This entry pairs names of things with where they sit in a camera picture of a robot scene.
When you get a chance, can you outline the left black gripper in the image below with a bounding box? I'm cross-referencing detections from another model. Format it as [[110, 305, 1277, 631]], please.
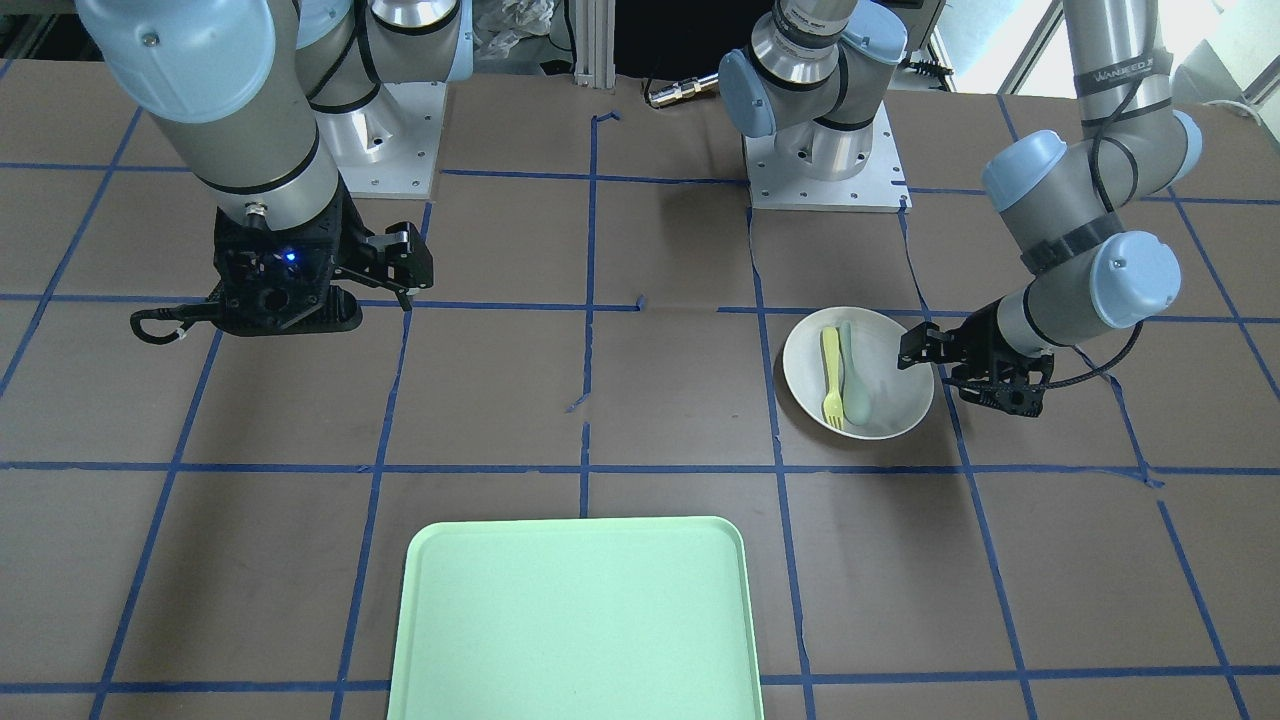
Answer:
[[897, 301, 1046, 404]]

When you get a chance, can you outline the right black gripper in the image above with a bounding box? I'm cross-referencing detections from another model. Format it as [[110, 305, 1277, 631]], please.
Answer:
[[212, 181, 435, 311]]

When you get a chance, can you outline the white round plate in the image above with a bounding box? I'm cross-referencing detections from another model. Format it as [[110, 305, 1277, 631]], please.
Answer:
[[782, 306, 936, 441]]

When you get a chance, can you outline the yellow plastic fork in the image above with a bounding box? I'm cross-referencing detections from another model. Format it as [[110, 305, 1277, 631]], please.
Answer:
[[820, 325, 846, 430]]

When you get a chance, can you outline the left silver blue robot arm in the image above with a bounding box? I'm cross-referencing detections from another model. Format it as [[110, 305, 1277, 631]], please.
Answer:
[[897, 1, 1203, 416]]

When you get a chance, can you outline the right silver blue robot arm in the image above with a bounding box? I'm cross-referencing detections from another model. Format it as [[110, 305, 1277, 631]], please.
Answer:
[[76, 1, 461, 337]]

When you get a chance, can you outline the pale green plastic spoon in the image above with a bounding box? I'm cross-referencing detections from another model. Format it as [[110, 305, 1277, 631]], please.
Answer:
[[837, 322, 872, 427]]

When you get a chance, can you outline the gold metal cylinder tool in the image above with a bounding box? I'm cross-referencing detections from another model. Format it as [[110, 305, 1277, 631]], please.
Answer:
[[645, 74, 719, 109]]

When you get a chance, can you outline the light green plastic tray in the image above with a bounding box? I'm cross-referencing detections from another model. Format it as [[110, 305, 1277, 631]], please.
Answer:
[[387, 516, 765, 719]]

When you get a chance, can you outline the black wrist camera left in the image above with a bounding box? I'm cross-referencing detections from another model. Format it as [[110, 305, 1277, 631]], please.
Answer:
[[951, 365, 1048, 418]]

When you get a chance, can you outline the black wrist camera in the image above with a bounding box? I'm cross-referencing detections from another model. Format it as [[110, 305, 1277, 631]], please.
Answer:
[[206, 281, 364, 338], [951, 365, 1048, 418]]

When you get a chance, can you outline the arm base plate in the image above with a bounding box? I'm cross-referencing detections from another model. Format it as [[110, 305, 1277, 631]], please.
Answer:
[[316, 82, 449, 200], [742, 105, 913, 214]]

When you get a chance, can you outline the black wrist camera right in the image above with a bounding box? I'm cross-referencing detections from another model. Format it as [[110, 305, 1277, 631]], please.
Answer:
[[206, 281, 364, 338]]

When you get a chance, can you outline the aluminium frame post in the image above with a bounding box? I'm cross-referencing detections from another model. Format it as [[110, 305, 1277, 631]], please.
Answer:
[[568, 0, 616, 94]]

